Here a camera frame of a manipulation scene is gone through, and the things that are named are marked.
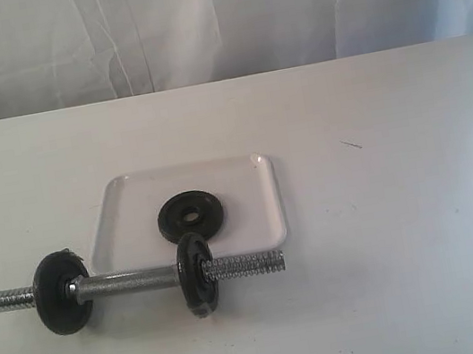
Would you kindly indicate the black weight plate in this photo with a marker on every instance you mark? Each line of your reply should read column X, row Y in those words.
column 57, row 309
column 201, row 294
column 192, row 211

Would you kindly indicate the silver threaded dumbbell bar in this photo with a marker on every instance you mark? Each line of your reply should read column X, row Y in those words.
column 165, row 277

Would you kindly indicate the white plastic tray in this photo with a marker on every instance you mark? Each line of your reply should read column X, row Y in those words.
column 128, row 236

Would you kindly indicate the white backdrop curtain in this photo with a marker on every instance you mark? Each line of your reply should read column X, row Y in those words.
column 63, row 53

